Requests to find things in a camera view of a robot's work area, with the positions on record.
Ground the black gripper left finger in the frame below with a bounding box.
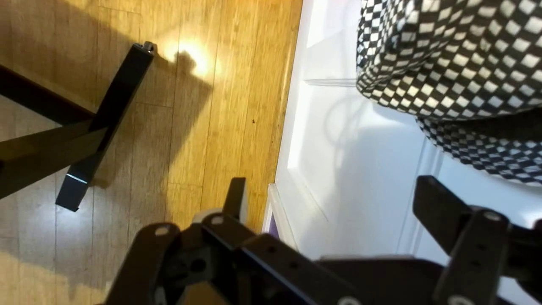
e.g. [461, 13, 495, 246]
[104, 176, 363, 305]

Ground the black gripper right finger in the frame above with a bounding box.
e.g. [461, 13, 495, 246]
[412, 173, 542, 305]

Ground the black white checkered cloth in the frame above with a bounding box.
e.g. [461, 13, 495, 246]
[354, 0, 542, 188]

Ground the white panel door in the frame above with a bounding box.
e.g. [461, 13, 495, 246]
[263, 0, 542, 305]

